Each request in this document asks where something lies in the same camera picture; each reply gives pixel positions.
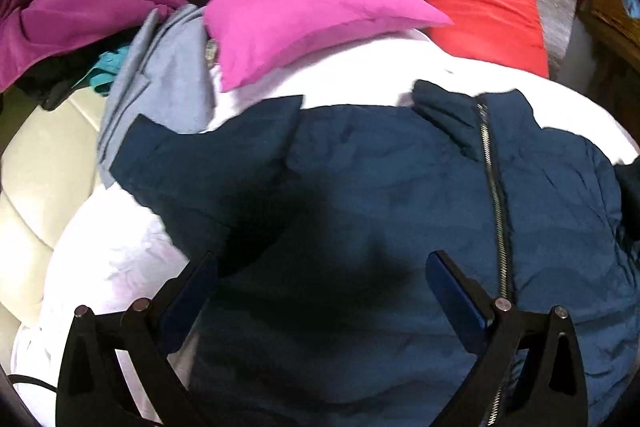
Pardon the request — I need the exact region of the red pillow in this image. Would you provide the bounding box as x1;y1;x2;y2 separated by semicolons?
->
425;0;549;78

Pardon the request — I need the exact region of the purple magenta garment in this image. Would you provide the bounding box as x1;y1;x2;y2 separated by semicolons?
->
1;0;188;90

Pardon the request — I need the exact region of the magenta pink pillow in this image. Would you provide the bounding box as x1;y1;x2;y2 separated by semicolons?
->
204;0;451;92

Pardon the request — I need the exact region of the teal garment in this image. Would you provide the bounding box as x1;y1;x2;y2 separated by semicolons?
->
78;44;130;96

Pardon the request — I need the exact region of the black cable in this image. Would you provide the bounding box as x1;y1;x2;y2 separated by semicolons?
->
6;373;59;396

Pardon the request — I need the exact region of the cream leather sofa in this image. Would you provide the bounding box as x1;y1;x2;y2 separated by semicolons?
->
1;89;105;371

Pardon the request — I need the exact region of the navy blue puffer jacket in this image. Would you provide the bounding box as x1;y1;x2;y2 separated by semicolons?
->
111;81;639;426

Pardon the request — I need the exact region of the grey garment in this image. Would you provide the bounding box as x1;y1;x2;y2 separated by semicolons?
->
96;4;215;186

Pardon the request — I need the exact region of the white fleece blanket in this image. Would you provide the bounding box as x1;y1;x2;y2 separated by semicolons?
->
11;31;639;426

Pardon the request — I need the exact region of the black garment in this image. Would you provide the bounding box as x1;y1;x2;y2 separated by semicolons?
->
15;55;98;112

